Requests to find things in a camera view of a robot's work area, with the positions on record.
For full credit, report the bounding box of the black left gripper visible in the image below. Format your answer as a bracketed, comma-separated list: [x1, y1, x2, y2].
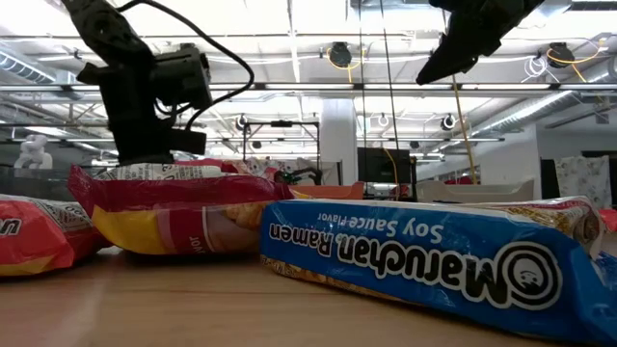
[98, 71, 208, 166]

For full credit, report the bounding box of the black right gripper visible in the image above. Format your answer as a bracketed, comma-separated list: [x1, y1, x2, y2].
[416, 0, 546, 86]

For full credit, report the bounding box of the roast beef ramen packet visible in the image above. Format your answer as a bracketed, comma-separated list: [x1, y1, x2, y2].
[67, 162, 295, 255]

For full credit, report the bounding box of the blue soy sauce ramen packet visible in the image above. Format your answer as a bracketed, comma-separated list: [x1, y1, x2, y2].
[259, 195, 617, 344]

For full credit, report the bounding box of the orange partition panel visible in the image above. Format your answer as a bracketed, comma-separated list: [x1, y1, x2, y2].
[173, 157, 240, 175]

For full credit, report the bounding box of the white background figure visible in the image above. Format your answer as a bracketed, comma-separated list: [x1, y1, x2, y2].
[13, 133, 53, 170]

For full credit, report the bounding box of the black monitor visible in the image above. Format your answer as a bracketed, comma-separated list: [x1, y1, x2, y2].
[357, 147, 412, 184]

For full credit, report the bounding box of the small floral cloth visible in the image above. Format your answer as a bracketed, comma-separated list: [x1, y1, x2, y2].
[235, 156, 300, 183]

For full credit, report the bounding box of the white plastic bin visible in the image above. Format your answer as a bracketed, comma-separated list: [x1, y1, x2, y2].
[415, 177, 535, 203]

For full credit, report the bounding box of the white building pillar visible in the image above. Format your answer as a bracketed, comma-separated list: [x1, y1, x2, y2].
[320, 98, 359, 187]

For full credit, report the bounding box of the black partition panel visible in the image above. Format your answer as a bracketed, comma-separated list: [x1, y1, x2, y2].
[539, 149, 617, 209]

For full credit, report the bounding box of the large floral cloth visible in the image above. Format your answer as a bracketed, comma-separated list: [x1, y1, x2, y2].
[553, 154, 612, 209]

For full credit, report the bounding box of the orange plastic bin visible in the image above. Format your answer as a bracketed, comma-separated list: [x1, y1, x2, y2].
[288, 180, 366, 201]

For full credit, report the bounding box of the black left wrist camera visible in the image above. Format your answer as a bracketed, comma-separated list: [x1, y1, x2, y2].
[153, 43, 213, 110]

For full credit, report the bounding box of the yellow hanging strap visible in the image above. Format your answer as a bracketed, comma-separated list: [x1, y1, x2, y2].
[450, 74, 479, 185]

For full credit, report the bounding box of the wide silver ceiling duct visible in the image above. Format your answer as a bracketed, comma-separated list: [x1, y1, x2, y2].
[474, 57, 617, 137]

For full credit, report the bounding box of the black ceiling cable reel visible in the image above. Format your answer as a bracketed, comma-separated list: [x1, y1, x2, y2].
[329, 41, 354, 69]
[547, 41, 576, 69]

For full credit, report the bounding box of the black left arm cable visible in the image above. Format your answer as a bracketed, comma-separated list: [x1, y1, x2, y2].
[115, 0, 255, 132]

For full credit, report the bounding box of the ribbed silver ceiling duct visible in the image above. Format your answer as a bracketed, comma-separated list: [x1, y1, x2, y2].
[0, 50, 86, 87]

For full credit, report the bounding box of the black metal frame stand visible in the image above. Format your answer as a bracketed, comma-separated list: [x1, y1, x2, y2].
[242, 120, 321, 185]

